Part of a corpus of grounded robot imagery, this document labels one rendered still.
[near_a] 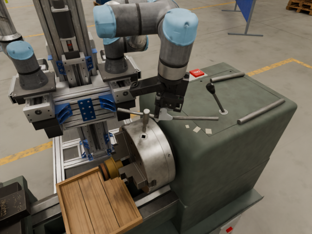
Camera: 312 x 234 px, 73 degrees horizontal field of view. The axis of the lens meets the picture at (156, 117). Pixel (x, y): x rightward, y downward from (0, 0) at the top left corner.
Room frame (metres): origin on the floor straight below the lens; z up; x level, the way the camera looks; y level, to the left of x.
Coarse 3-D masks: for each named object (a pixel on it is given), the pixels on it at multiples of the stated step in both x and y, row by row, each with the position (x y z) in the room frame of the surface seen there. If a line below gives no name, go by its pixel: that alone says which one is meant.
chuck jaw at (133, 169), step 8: (120, 168) 0.52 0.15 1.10; (128, 168) 0.52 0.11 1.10; (136, 168) 0.52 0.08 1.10; (120, 176) 0.49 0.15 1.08; (128, 176) 0.47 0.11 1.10; (136, 176) 0.47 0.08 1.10; (144, 176) 0.48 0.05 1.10; (136, 184) 0.45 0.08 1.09; (144, 184) 0.45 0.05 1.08; (152, 184) 0.45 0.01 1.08
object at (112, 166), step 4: (108, 160) 0.54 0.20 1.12; (112, 160) 0.54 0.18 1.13; (120, 160) 0.55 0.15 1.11; (100, 164) 0.52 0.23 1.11; (104, 164) 0.52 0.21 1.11; (108, 164) 0.52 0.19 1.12; (112, 164) 0.52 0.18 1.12; (116, 164) 0.53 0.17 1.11; (120, 164) 0.53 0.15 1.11; (100, 168) 0.50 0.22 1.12; (104, 168) 0.50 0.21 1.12; (108, 168) 0.50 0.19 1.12; (112, 168) 0.51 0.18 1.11; (116, 168) 0.51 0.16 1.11; (100, 172) 0.52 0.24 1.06; (104, 172) 0.49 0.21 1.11; (108, 172) 0.49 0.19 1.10; (112, 172) 0.49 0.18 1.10; (116, 172) 0.50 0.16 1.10; (104, 176) 0.48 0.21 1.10; (108, 176) 0.49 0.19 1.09; (112, 176) 0.49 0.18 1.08; (116, 176) 0.49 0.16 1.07; (104, 180) 0.47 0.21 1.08
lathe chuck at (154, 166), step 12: (132, 132) 0.59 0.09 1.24; (144, 132) 0.59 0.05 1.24; (132, 144) 0.56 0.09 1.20; (144, 144) 0.54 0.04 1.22; (156, 144) 0.54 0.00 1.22; (144, 156) 0.50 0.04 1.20; (156, 156) 0.51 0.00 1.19; (144, 168) 0.47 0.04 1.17; (156, 168) 0.48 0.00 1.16; (156, 180) 0.46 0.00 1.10
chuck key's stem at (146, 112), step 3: (144, 111) 0.54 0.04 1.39; (147, 111) 0.54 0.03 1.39; (144, 114) 0.53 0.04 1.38; (147, 114) 0.53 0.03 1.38; (144, 117) 0.54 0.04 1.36; (147, 117) 0.54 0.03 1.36; (144, 120) 0.54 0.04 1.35; (147, 120) 0.54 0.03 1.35; (144, 123) 0.54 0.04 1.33; (147, 123) 0.54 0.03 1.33; (144, 126) 0.55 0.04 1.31; (144, 129) 0.55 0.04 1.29
